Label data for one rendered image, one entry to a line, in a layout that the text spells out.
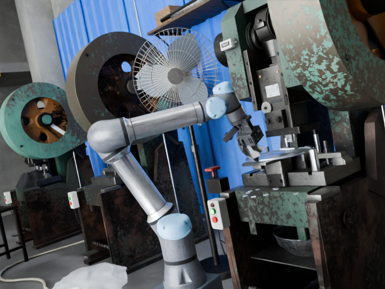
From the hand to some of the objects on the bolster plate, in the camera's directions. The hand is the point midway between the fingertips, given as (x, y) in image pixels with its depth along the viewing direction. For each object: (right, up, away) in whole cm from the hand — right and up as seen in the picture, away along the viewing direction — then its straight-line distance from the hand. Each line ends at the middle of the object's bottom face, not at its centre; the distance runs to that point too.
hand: (255, 159), depth 160 cm
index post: (+24, -5, -4) cm, 25 cm away
